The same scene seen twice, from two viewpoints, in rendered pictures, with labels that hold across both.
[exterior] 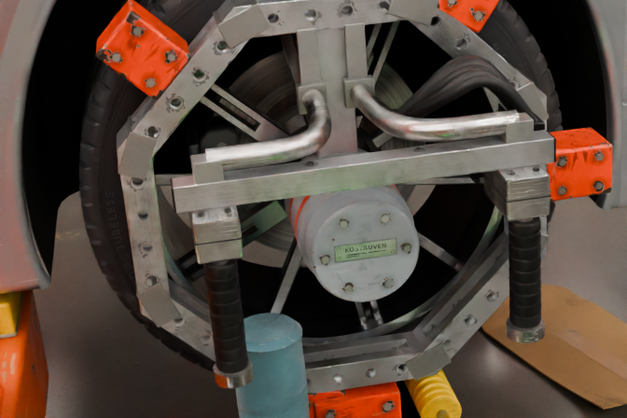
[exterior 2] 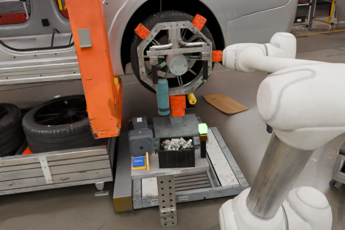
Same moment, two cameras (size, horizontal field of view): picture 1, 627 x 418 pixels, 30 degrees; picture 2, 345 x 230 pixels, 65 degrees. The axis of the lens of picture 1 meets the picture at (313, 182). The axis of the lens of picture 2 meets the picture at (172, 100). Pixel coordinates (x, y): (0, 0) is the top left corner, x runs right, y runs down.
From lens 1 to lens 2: 0.56 m
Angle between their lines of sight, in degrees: 2
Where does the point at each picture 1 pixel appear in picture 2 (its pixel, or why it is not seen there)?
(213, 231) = (153, 59)
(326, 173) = (172, 50)
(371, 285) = (179, 72)
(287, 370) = (165, 87)
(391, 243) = (183, 64)
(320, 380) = (171, 93)
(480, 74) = (198, 36)
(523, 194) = (205, 55)
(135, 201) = (140, 58)
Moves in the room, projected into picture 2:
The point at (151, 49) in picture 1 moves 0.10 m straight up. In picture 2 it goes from (143, 31) to (142, 16)
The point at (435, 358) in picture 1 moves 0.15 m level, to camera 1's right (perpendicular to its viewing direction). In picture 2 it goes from (191, 90) to (211, 89)
